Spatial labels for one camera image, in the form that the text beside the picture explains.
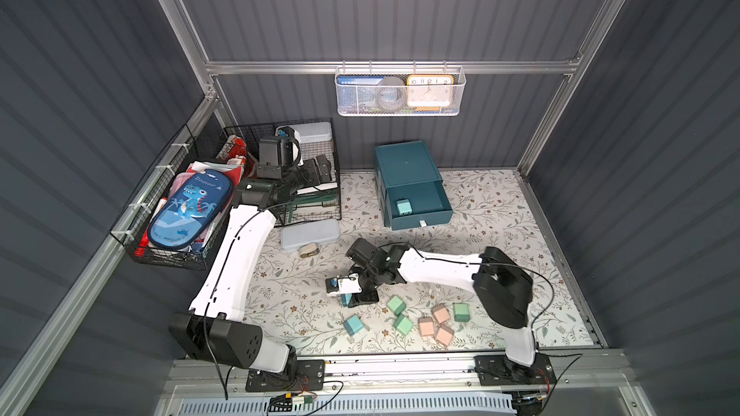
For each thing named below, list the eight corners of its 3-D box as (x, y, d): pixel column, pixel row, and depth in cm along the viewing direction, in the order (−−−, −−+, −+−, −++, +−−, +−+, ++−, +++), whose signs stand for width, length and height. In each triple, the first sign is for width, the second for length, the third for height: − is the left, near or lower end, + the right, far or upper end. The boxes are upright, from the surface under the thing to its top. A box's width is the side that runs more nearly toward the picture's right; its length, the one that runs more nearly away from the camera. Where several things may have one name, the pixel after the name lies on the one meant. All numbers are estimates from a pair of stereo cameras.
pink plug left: (419, 336, 82) (420, 334, 80) (418, 319, 84) (419, 317, 83) (433, 336, 82) (435, 334, 80) (431, 319, 84) (433, 317, 83)
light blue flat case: (283, 251, 99) (280, 246, 97) (283, 232, 104) (280, 227, 102) (341, 240, 102) (340, 235, 100) (338, 222, 107) (337, 217, 105)
